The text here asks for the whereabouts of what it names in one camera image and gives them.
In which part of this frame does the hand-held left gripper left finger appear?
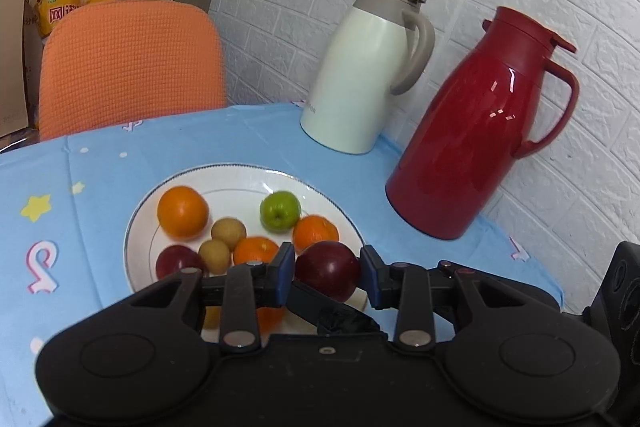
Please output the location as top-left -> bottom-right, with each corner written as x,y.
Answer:
120,243 -> 296,354

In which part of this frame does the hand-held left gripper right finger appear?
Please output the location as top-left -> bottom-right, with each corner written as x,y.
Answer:
361,245 -> 561,353

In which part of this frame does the large tangerine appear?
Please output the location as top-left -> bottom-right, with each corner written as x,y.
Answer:
292,215 -> 340,254
232,236 -> 281,268

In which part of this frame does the dark red plum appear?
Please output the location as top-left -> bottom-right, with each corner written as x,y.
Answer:
295,241 -> 362,303
155,245 -> 208,280

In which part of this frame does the green apple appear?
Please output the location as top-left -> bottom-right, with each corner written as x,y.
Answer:
259,191 -> 301,231

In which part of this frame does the brown longan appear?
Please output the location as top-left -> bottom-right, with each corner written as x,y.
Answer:
198,238 -> 232,273
210,218 -> 247,253

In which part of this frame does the white plate with blue rim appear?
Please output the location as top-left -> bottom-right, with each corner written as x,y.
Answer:
123,163 -> 368,314

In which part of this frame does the smooth orange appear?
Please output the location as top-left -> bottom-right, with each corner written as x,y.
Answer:
157,186 -> 210,242

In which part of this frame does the red thermos jug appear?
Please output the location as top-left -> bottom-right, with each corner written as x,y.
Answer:
385,6 -> 581,240

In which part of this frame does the white thermos jug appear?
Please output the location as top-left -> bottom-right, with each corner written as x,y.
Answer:
300,0 -> 436,155

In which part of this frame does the blue cartoon printed tablecloth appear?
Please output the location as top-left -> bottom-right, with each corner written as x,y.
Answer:
0,102 -> 565,408

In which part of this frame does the orange mesh chair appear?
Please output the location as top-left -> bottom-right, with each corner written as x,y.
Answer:
39,0 -> 227,142

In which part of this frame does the yellow plastic bag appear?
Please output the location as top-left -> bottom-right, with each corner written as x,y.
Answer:
32,0 -> 131,40

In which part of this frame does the brown cardboard box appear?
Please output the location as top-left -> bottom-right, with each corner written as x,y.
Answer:
0,0 -> 32,138

